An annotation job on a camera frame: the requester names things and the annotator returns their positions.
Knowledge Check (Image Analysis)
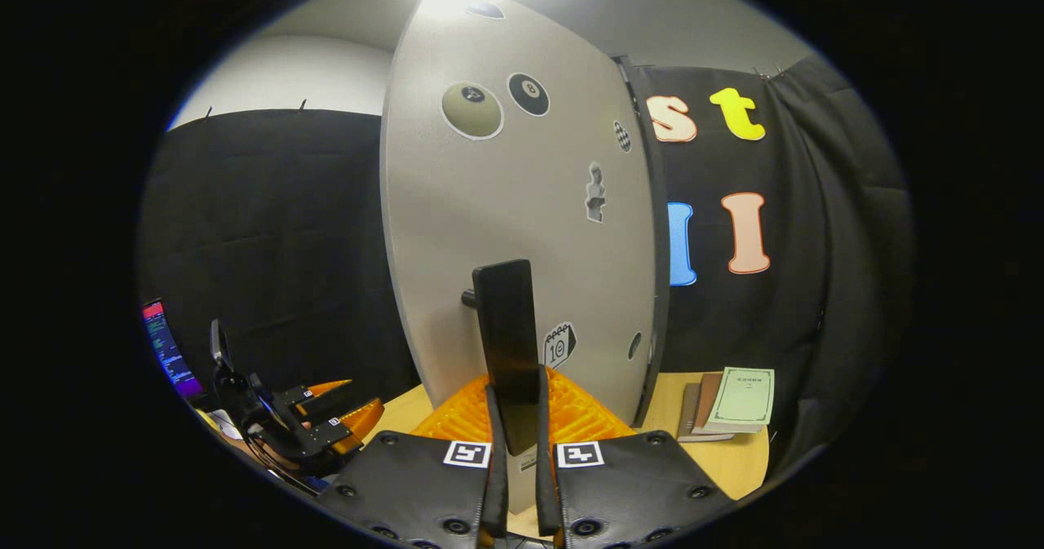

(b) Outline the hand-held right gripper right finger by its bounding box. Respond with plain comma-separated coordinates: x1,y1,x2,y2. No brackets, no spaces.
534,365,735,549

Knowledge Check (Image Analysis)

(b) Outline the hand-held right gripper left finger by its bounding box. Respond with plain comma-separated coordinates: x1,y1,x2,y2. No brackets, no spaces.
314,374,511,549

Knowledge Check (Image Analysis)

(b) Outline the black door handle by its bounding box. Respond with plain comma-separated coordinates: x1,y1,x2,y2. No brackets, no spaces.
461,259,545,457

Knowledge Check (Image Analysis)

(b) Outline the beige cabinet door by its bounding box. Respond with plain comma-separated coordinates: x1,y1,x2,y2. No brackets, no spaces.
378,0,663,519

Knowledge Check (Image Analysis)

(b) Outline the computer monitor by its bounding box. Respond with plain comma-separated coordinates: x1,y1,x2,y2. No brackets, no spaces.
140,298,206,401

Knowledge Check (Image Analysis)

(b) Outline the black backdrop cloth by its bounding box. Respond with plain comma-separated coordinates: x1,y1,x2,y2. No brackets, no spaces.
135,51,916,478

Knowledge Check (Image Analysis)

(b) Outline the brown book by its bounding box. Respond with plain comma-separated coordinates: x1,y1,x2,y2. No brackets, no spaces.
690,372,763,437

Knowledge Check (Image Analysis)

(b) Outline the green notebook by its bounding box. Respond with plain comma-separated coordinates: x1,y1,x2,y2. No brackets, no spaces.
702,366,776,435

